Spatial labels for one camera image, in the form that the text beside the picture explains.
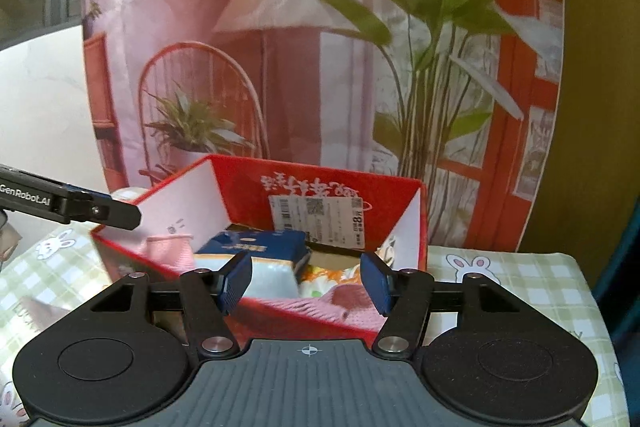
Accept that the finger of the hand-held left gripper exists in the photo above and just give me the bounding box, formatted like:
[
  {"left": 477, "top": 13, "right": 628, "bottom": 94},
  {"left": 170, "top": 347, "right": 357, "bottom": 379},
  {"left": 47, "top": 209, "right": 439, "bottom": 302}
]
[{"left": 52, "top": 183, "right": 144, "bottom": 231}]

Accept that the white soft packet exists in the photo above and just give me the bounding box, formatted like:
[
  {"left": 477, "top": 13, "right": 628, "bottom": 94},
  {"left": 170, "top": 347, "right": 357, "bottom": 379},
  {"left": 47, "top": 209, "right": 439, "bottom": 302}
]
[{"left": 244, "top": 257, "right": 302, "bottom": 301}]

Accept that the light pink sock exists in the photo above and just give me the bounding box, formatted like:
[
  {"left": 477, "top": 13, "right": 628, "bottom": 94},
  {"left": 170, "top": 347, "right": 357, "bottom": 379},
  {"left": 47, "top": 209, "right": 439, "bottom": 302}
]
[{"left": 146, "top": 233, "right": 197, "bottom": 272}]

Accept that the blue tissue packet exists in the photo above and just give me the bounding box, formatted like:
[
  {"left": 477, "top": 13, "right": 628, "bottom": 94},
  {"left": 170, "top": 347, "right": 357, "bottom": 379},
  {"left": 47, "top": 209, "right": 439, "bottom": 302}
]
[{"left": 194, "top": 230, "right": 312, "bottom": 275}]

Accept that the printed room scene backdrop cloth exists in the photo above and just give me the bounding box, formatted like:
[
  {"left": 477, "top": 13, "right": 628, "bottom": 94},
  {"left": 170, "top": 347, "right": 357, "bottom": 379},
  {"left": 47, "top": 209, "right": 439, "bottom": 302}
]
[{"left": 81, "top": 0, "right": 567, "bottom": 254}]

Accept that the blue curtain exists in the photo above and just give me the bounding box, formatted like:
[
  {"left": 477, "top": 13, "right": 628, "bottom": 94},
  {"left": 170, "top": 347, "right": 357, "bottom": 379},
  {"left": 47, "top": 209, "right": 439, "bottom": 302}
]
[{"left": 590, "top": 187, "right": 640, "bottom": 358}]

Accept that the pink knitted cloth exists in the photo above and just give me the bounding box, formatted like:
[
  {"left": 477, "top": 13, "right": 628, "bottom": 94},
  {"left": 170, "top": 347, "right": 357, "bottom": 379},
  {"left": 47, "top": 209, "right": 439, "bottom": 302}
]
[{"left": 239, "top": 283, "right": 387, "bottom": 334}]

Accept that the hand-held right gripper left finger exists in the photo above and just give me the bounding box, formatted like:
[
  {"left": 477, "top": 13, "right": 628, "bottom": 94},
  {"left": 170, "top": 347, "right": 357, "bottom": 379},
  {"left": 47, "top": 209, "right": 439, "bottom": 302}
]
[{"left": 89, "top": 250, "right": 254, "bottom": 359}]

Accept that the red strawberry print cardboard box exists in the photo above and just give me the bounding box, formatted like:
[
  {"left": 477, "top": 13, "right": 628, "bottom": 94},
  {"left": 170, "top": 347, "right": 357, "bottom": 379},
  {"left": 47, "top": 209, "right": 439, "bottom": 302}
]
[{"left": 90, "top": 153, "right": 429, "bottom": 344}]

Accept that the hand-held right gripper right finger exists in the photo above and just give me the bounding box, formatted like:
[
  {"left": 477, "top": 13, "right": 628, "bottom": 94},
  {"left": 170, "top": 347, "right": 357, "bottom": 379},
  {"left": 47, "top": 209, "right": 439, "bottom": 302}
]
[{"left": 360, "top": 251, "right": 524, "bottom": 359}]

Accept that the orange patterned white cloth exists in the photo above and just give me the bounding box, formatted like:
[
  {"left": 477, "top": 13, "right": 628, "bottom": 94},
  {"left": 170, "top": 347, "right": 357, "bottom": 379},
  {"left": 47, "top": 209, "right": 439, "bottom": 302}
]
[{"left": 299, "top": 263, "right": 363, "bottom": 299}]

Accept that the green checked rabbit tablecloth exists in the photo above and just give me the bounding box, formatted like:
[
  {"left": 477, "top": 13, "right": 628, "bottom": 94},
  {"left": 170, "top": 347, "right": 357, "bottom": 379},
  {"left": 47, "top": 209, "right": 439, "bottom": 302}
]
[{"left": 0, "top": 227, "right": 628, "bottom": 427}]

